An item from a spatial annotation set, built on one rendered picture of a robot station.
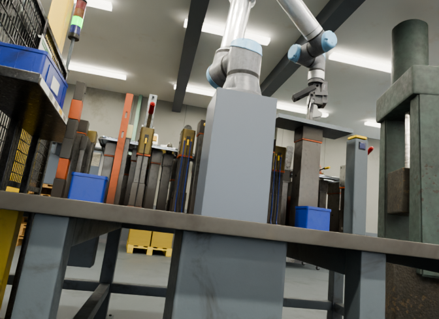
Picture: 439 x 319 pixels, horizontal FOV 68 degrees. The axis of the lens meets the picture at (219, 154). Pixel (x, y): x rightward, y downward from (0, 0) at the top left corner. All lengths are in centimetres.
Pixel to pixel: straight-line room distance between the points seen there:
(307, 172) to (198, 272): 73
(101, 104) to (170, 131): 165
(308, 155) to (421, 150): 216
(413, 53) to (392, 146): 103
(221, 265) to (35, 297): 44
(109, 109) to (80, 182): 678
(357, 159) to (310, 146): 25
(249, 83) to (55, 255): 74
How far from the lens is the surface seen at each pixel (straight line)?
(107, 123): 778
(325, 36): 147
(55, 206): 84
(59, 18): 238
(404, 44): 430
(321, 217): 133
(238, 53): 117
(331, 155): 875
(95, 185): 112
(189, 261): 91
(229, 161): 99
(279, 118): 142
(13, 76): 106
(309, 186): 145
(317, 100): 156
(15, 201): 87
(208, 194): 96
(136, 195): 140
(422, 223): 341
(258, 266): 95
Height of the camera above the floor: 69
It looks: 12 degrees up
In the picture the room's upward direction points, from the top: 7 degrees clockwise
